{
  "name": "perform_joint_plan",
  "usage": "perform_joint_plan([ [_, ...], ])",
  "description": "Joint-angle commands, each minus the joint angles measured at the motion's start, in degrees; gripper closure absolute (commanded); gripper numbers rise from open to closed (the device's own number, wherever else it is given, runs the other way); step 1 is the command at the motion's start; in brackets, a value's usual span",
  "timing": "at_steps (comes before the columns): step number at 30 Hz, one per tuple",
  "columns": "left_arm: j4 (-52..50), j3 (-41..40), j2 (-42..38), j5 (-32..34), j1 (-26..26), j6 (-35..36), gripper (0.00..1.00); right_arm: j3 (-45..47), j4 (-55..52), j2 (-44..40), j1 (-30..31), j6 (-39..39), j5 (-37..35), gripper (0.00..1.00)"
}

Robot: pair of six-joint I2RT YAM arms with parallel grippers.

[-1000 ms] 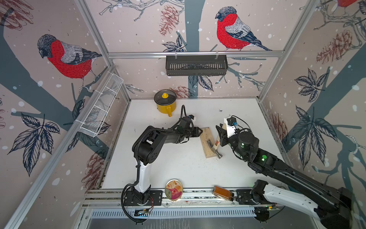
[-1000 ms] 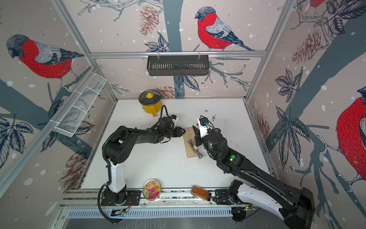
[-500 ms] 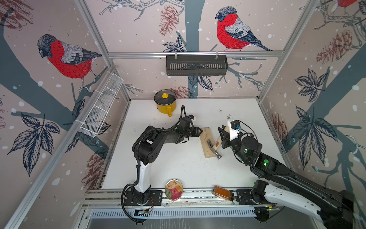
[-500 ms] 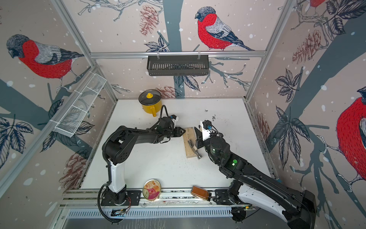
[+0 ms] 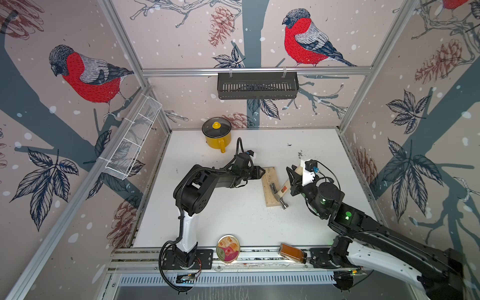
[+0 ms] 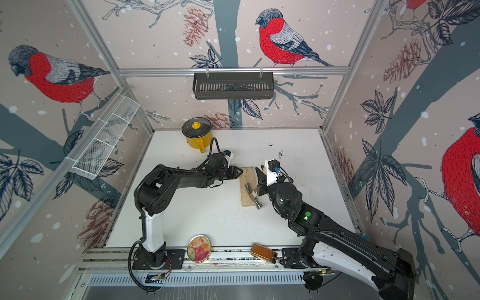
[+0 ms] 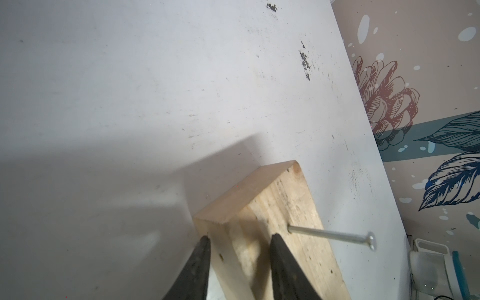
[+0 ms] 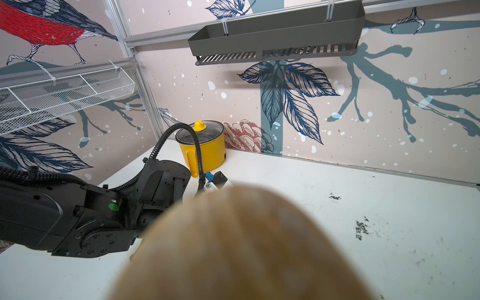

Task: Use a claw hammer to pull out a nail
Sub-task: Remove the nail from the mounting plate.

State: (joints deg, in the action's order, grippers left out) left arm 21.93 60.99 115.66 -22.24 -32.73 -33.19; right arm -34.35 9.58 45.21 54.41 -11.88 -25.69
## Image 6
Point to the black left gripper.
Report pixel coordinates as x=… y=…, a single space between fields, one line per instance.
x=233 y=176

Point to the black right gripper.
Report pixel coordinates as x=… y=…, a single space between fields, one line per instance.
x=262 y=182

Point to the pale wooden block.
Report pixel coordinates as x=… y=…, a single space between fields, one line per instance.
x=247 y=183

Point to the wooden handle claw hammer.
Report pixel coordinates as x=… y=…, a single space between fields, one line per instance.
x=254 y=195

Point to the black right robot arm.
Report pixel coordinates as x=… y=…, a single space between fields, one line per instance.
x=326 y=244

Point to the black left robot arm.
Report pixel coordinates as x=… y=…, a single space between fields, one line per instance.
x=155 y=193

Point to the yellow pot with lid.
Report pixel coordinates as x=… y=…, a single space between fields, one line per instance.
x=198 y=133

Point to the brown leather case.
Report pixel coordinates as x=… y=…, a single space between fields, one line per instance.
x=263 y=253

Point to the round colourful tin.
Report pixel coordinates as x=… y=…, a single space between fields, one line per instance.
x=199 y=249

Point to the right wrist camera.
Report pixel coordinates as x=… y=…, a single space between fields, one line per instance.
x=272 y=171

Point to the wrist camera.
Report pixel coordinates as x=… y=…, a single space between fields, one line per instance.
x=272 y=171
x=228 y=155

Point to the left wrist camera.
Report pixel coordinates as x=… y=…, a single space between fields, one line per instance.
x=228 y=155

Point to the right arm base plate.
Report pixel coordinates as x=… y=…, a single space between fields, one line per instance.
x=292 y=258

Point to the black hanging wire basket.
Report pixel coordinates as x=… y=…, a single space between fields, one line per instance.
x=234 y=86

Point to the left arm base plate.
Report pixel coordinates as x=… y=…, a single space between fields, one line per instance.
x=163 y=259

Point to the white wire mesh shelf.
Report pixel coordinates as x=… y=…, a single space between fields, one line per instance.
x=91 y=162

